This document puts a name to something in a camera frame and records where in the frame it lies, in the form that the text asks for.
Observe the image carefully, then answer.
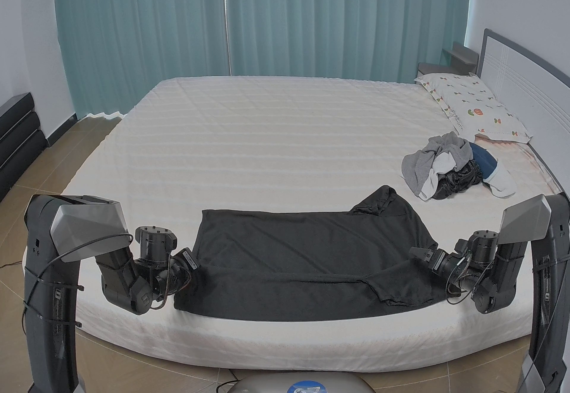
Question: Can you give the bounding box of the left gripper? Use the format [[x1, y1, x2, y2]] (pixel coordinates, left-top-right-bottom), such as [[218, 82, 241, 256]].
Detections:
[[168, 247, 200, 289]]

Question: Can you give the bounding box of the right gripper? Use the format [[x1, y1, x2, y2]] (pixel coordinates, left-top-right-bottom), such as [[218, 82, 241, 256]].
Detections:
[[409, 246, 459, 280]]

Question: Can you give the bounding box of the black T-shirt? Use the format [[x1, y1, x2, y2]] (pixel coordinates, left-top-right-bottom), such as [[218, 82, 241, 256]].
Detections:
[[173, 185, 450, 321]]

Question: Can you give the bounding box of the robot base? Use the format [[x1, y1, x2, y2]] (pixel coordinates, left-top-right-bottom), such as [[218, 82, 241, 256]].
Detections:
[[227, 373, 376, 393]]

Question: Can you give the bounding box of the pile of clothes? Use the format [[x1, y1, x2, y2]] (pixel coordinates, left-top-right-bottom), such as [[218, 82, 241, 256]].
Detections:
[[401, 131, 517, 201]]

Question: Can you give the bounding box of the bed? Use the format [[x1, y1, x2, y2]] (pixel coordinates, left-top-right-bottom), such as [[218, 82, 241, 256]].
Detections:
[[27, 28, 570, 372]]

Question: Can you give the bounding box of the white printed pillow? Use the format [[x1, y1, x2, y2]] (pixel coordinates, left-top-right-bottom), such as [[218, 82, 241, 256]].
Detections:
[[414, 72, 533, 144]]

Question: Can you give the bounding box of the grey bedside table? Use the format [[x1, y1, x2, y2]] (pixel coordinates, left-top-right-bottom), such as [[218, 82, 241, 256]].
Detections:
[[417, 41, 479, 76]]

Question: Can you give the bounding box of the black chest of drawers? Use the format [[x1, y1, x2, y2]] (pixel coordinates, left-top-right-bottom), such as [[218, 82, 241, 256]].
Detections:
[[0, 93, 46, 200]]

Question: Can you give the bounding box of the blue-green curtain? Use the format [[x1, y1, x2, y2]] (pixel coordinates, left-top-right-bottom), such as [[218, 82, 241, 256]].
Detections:
[[53, 0, 232, 118], [225, 0, 473, 82]]

